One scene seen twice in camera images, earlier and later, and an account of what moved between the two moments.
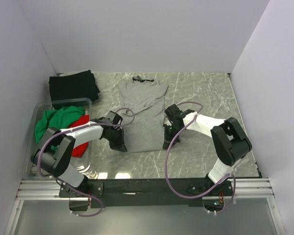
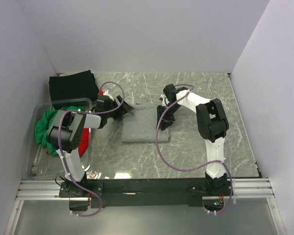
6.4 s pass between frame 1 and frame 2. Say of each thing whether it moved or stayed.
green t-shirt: stayed
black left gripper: moved
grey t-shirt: moved
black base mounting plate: stayed
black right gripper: moved
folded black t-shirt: stayed
